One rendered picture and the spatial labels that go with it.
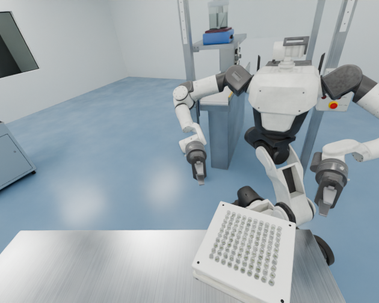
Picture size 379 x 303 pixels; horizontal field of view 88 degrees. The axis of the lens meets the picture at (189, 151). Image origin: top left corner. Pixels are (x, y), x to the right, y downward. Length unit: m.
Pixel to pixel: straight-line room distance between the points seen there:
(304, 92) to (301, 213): 0.60
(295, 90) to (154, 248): 0.80
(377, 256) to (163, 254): 1.63
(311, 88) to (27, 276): 1.21
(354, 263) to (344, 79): 1.34
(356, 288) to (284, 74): 1.43
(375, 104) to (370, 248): 1.29
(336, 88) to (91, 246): 1.08
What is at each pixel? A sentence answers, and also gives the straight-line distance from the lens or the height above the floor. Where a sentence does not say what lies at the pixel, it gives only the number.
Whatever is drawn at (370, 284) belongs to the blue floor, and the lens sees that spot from 1.90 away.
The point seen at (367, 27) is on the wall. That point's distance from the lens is 4.93.
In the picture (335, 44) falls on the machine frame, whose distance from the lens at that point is 1.58.
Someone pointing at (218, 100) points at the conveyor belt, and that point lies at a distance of 1.80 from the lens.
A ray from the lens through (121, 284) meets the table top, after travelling 0.73.
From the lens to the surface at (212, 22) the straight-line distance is 1.59.
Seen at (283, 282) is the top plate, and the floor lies 0.97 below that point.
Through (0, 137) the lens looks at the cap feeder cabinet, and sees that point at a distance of 3.13.
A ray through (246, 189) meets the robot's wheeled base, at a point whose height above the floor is 0.36.
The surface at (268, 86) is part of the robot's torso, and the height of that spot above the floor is 1.24.
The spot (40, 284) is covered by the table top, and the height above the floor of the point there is 0.89.
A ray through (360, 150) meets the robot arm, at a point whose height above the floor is 1.08.
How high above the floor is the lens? 1.53
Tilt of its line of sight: 35 degrees down
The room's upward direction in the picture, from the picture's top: 8 degrees counter-clockwise
